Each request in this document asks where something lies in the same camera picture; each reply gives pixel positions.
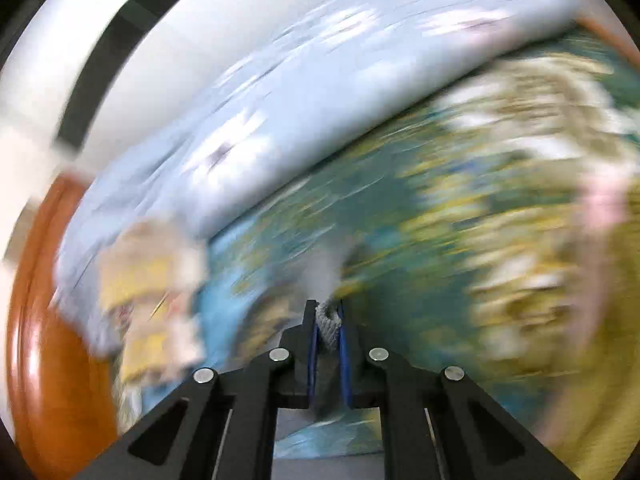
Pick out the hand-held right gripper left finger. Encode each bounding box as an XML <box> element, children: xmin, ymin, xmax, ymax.
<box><xmin>75</xmin><ymin>300</ymin><xmax>321</xmax><ymax>480</ymax></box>

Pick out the brown wooden headboard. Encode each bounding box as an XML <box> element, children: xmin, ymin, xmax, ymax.
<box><xmin>5</xmin><ymin>172</ymin><xmax>131</xmax><ymax>476</ymax></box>

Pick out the beige and yellow folded garment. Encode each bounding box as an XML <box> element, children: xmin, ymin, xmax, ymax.
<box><xmin>97</xmin><ymin>220</ymin><xmax>208</xmax><ymax>386</ymax></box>

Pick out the yellow-green cloth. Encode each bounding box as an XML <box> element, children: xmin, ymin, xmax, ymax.
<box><xmin>542</xmin><ymin>160</ymin><xmax>640</xmax><ymax>480</ymax></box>

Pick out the light blue quilt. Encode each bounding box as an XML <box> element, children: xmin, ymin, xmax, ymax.
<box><xmin>52</xmin><ymin>0</ymin><xmax>581</xmax><ymax>356</ymax></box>

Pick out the teal floral blanket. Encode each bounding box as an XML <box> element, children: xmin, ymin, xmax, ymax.
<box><xmin>115</xmin><ymin>30</ymin><xmax>640</xmax><ymax>461</ymax></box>

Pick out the grey fleece cloth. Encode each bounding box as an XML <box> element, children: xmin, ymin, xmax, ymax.
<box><xmin>295</xmin><ymin>245</ymin><xmax>363</xmax><ymax>416</ymax></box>

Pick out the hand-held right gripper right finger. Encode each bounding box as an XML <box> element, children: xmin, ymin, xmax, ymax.
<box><xmin>340</xmin><ymin>301</ymin><xmax>576</xmax><ymax>480</ymax></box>

